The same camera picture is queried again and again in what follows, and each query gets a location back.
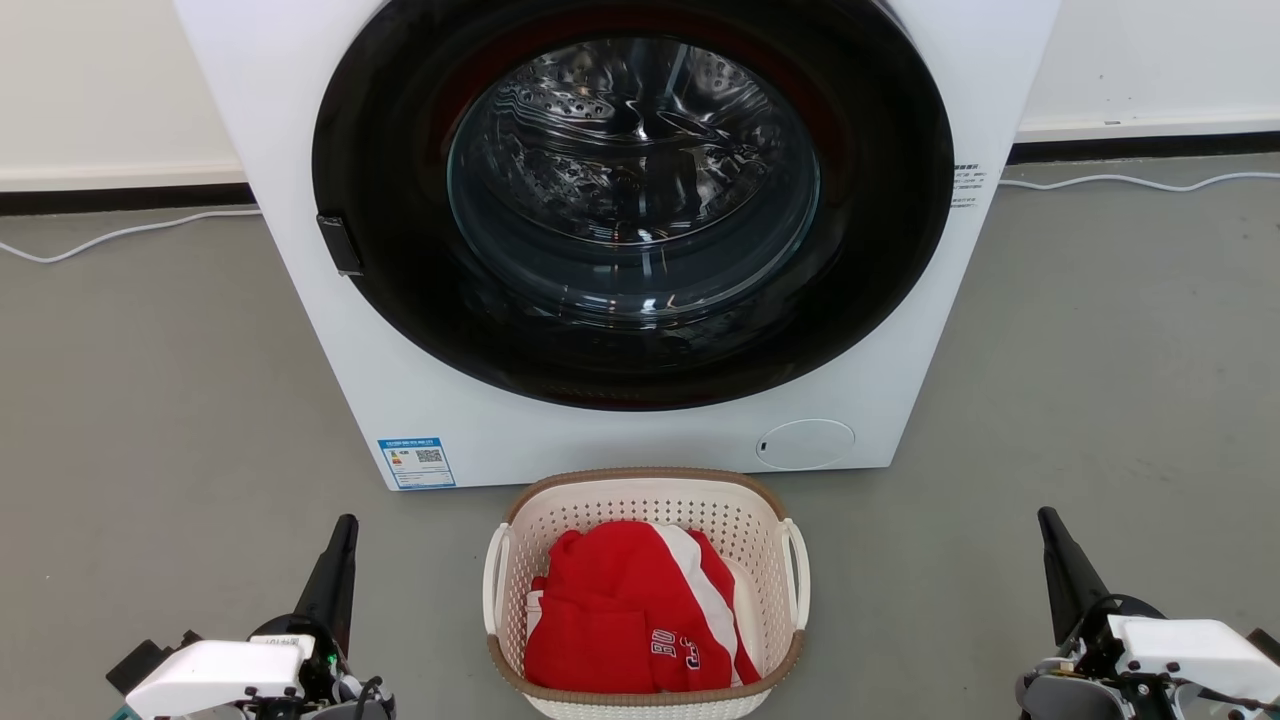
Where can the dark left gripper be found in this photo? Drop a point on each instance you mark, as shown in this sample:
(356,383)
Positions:
(325,660)

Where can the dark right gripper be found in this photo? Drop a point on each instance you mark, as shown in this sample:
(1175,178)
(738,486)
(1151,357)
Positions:
(1095,640)

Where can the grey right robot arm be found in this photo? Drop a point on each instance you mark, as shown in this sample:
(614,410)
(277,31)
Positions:
(1050,700)

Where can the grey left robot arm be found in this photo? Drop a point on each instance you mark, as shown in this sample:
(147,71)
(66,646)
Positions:
(375,708)

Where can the cream perforated laundry basket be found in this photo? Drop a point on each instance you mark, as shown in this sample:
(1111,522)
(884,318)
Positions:
(640,500)

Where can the blue energy label sticker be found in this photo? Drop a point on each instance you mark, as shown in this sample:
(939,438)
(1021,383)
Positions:
(417,463)

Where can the white front-load washing machine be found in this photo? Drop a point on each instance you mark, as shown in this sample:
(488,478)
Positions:
(330,380)

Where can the red and white garment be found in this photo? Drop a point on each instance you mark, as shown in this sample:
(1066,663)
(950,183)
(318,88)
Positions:
(610,600)

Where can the round white filter cover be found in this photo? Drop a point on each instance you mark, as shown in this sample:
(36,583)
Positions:
(805,445)

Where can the round black washer door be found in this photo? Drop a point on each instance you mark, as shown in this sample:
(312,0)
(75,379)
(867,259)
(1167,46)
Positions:
(420,300)

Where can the small printed text sticker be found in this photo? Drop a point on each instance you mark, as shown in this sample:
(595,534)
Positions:
(967,185)

